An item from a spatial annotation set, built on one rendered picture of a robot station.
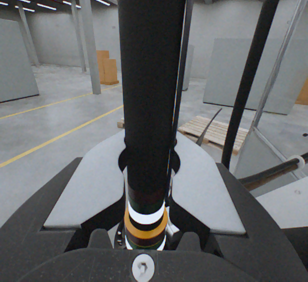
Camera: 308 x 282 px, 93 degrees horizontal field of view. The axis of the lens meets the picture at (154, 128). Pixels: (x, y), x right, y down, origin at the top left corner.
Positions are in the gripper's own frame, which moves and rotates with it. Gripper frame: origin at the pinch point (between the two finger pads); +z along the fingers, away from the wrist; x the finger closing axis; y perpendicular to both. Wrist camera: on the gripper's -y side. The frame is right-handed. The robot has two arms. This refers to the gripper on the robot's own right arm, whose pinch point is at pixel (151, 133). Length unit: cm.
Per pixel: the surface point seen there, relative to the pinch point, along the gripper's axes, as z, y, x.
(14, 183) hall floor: 122, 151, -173
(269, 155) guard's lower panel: 75, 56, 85
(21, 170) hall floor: 145, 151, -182
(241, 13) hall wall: 1100, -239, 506
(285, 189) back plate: 17.5, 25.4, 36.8
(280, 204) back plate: 14.4, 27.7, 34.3
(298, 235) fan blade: -0.1, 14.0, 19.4
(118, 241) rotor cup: 5.7, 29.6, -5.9
